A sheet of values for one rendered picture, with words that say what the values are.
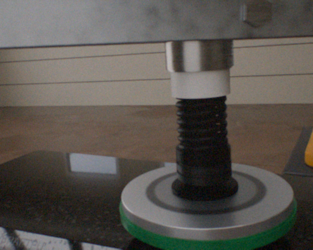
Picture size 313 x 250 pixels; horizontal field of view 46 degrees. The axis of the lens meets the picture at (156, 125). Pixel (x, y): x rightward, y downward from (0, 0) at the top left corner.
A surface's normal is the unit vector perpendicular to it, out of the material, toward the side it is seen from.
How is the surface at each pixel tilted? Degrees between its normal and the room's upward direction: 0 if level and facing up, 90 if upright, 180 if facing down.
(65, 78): 90
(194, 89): 90
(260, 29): 90
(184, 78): 90
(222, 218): 0
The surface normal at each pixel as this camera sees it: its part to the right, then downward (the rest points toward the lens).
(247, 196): -0.07, -0.98
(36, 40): 0.02, 0.21
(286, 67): -0.34, 0.22
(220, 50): 0.49, 0.15
